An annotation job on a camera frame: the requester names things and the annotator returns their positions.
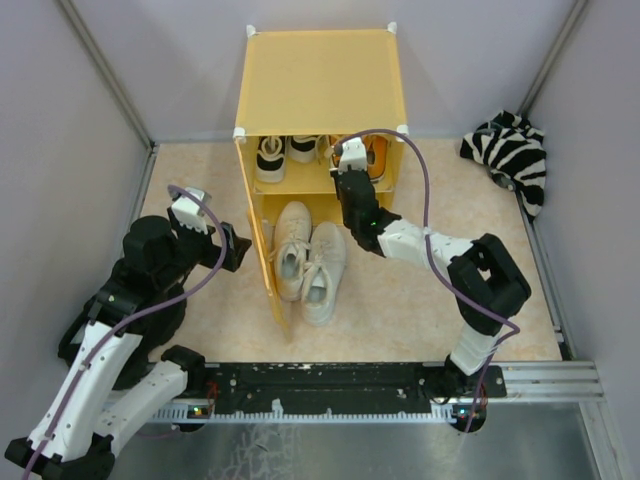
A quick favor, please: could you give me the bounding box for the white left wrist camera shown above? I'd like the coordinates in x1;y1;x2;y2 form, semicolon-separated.
170;187;211;234

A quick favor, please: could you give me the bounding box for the orange sneaker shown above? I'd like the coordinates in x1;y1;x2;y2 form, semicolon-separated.
322;134;346;173

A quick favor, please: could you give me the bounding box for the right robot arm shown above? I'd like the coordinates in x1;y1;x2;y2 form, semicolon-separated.
331;169;531;396

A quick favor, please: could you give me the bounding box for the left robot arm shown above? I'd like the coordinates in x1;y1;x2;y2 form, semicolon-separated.
5;215;252;479

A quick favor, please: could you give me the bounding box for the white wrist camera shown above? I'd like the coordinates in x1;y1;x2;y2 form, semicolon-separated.
170;187;211;234
331;137;368;174

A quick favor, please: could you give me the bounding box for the zebra striped cloth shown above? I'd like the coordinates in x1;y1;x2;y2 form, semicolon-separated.
458;110;547;222

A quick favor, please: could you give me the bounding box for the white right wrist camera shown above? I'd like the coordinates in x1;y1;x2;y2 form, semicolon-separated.
331;137;368;174

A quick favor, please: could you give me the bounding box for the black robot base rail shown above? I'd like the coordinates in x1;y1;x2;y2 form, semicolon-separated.
149;359;506;433

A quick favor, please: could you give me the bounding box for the orange sneaker one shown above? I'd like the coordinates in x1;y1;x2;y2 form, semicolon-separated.
363;135;389;183

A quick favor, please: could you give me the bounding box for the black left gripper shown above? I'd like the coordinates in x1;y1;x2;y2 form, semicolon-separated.
156;204;251;290

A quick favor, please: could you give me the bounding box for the yellow plastic shoe cabinet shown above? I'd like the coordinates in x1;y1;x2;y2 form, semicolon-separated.
231;22;410;229

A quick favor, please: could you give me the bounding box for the white sneaker one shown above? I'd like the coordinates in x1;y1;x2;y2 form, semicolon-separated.
270;201;312;302
301;222;347;326

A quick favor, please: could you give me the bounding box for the black white sneaker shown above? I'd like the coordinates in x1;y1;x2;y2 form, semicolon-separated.
255;136;286;184
287;135;325;164

